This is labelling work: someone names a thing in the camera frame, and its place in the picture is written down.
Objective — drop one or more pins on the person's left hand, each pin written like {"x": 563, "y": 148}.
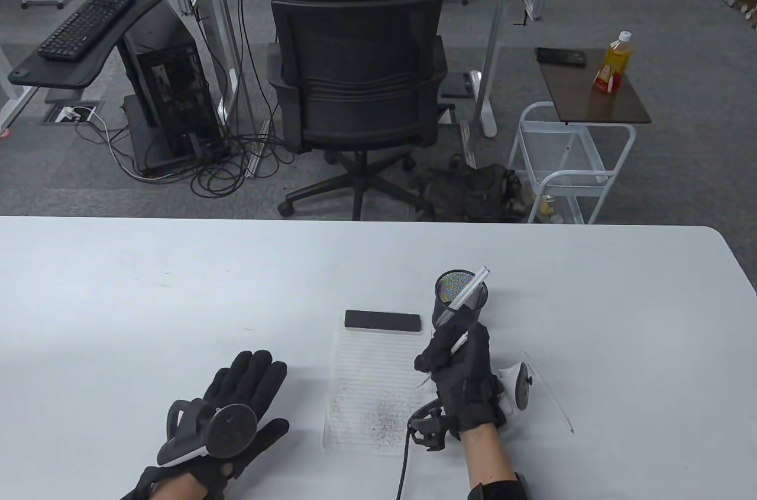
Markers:
{"x": 251, "y": 379}

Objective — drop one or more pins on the person's right hand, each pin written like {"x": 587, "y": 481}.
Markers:
{"x": 467, "y": 382}

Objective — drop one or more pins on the person's right forearm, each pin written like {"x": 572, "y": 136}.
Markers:
{"x": 488, "y": 458}

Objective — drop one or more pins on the person's left forearm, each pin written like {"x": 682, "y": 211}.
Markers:
{"x": 174, "y": 485}

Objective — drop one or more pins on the black mesh pencil holder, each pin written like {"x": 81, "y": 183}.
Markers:
{"x": 467, "y": 311}

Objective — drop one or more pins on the black right hand controller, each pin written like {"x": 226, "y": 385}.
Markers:
{"x": 516, "y": 388}

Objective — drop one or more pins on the black hand controller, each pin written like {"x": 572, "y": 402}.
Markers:
{"x": 233, "y": 432}
{"x": 516, "y": 388}

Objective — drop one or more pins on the black left hand controller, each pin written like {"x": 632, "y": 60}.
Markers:
{"x": 233, "y": 432}

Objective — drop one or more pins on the lined white paper sheet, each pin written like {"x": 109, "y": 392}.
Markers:
{"x": 372, "y": 382}

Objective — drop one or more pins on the black rectangular block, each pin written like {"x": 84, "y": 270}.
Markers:
{"x": 383, "y": 321}

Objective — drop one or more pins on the black armband box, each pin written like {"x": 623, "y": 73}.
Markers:
{"x": 500, "y": 488}

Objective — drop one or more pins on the dark backpack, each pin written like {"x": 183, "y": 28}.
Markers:
{"x": 467, "y": 192}

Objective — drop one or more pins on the small yellow bottle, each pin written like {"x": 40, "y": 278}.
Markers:
{"x": 547, "y": 207}

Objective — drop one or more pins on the black box under desk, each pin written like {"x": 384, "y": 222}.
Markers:
{"x": 456, "y": 85}

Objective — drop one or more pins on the black computer tower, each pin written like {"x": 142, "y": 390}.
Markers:
{"x": 171, "y": 92}

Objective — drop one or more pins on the brown side table top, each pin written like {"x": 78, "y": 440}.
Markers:
{"x": 591, "y": 104}

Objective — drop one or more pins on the floor socket box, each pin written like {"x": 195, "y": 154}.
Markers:
{"x": 71, "y": 113}

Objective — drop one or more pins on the black smartphone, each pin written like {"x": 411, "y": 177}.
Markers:
{"x": 560, "y": 56}

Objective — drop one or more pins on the black office chair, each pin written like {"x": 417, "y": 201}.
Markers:
{"x": 355, "y": 51}

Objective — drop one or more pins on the yellow drink bottle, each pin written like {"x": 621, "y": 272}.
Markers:
{"x": 615, "y": 59}

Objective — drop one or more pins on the black keyboard tray table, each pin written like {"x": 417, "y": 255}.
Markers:
{"x": 35, "y": 71}

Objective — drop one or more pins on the black keyboard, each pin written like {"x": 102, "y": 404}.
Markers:
{"x": 89, "y": 24}

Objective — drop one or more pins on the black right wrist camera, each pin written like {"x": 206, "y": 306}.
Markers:
{"x": 429, "y": 426}

